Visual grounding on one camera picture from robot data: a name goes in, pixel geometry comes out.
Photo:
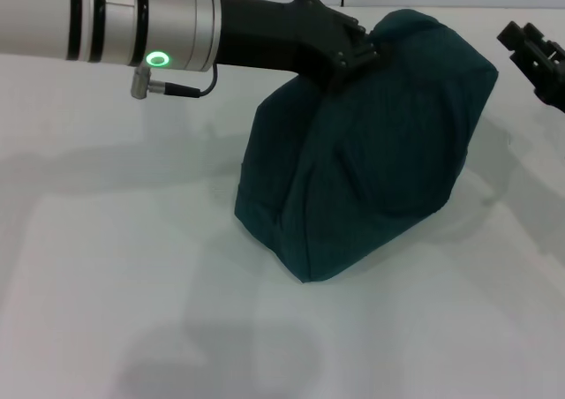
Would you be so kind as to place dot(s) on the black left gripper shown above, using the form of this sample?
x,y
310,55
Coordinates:
x,y
273,37

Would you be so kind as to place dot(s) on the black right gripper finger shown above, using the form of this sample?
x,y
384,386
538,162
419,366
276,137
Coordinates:
x,y
534,74
549,50

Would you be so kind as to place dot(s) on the dark teal insulated lunch bag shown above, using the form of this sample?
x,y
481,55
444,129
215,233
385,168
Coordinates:
x,y
375,160

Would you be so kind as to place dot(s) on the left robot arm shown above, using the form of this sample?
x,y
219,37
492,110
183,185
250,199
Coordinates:
x,y
88,19

